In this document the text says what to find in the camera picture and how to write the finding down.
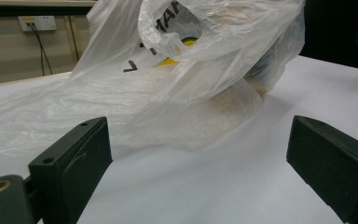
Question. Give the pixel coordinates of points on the small yellow item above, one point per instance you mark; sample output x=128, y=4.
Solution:
x=167, y=62

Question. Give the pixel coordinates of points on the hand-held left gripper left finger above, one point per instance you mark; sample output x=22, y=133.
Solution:
x=74, y=168

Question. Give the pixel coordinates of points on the translucent white plastic bag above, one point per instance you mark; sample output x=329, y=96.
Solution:
x=105, y=102

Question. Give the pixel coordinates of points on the black horizontal bar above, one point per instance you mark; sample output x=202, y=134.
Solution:
x=28, y=11

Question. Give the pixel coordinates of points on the white table mat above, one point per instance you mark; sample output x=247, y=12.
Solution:
x=199, y=186

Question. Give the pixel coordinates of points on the white wall socket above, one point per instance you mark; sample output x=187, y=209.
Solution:
x=42, y=22

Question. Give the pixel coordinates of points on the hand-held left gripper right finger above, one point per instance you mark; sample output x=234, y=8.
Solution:
x=332, y=165

